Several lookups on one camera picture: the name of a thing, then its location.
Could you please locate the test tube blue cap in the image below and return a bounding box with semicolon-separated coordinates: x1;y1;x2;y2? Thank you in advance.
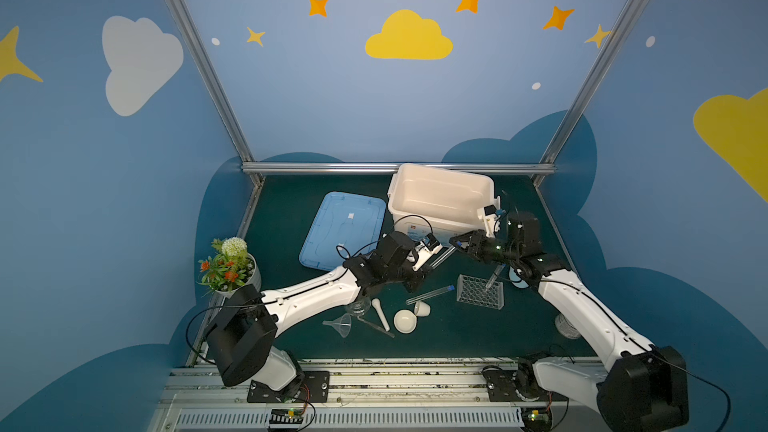
484;264;506;291
405;285;456;305
429;245;457;269

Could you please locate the clear test tube rack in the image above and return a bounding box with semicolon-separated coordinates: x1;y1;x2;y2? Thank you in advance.
456;274;505;310

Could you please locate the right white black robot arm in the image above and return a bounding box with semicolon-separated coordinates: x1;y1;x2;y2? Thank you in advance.
449;213;689;431

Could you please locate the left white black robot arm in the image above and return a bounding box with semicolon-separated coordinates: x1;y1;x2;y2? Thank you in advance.
204;231;442;392

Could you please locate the white ceramic pestle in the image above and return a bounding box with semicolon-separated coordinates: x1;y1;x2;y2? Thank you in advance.
371;298;390;332

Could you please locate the small white crucible cup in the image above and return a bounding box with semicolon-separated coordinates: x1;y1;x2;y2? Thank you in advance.
413;301;431;317

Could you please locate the clear glass petri dish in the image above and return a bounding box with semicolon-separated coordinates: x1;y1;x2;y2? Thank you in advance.
345;297;372;318

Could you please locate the light blue bin lid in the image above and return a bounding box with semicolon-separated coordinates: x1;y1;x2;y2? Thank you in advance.
299;191;386;271

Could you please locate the white ceramic mortar bowl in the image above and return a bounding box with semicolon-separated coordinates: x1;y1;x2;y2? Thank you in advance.
393;309;418;334

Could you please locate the white plastic storage bin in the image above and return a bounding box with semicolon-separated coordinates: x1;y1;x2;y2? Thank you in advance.
387;163;501;247

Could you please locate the glass stirring rod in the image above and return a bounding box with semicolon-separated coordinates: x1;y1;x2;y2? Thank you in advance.
357;317;395;338

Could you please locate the clear plastic funnel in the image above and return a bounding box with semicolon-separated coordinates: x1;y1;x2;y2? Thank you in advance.
322;313;352;338

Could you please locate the clear plastic beaker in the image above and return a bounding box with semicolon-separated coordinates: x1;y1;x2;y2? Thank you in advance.
554;314;581;340

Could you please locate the potted flower plant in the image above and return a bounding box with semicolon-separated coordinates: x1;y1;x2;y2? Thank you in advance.
199;237;262;298

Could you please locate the right controller circuit board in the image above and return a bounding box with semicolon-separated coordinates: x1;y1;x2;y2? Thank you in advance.
521;409;553;432

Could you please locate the controller circuit board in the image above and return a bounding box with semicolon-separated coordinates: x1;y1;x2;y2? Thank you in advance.
268;408;304;428
521;409;553;432

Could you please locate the left controller circuit board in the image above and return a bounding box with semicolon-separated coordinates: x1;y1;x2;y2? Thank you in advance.
268;408;304;428

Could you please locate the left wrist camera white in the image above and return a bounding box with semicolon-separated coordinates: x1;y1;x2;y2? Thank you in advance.
412;233;442;271

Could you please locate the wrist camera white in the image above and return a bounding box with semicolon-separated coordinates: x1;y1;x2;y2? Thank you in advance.
412;233;442;271
477;204;506;238

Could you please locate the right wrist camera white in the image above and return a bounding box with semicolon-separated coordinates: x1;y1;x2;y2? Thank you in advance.
477;204;506;238

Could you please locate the aluminium rail base frame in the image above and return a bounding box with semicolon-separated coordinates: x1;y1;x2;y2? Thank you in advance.
148;357;608;431

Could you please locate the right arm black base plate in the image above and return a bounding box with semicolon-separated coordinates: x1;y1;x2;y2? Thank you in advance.
481;364;567;402

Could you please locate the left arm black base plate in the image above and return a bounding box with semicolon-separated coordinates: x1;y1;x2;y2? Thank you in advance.
246;371;330;404

